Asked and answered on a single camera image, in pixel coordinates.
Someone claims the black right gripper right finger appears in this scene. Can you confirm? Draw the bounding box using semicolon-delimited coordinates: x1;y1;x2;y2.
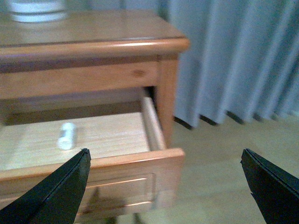
241;148;299;224

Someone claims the wooden drawer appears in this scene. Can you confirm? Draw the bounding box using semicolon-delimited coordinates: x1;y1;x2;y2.
0;97;185;223

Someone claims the wooden nightstand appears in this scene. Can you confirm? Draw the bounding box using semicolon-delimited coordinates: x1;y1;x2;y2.
0;9;190;148

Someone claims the grey curtain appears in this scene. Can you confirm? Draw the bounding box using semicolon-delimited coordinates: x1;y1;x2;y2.
88;0;299;130

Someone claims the white medicine bottle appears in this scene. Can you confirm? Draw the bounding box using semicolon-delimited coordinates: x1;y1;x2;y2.
57;122;76;150

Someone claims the white slatted air purifier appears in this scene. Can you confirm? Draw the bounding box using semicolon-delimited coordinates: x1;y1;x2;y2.
5;0;68;23

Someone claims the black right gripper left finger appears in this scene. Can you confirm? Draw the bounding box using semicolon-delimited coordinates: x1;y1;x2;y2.
0;148;91;224

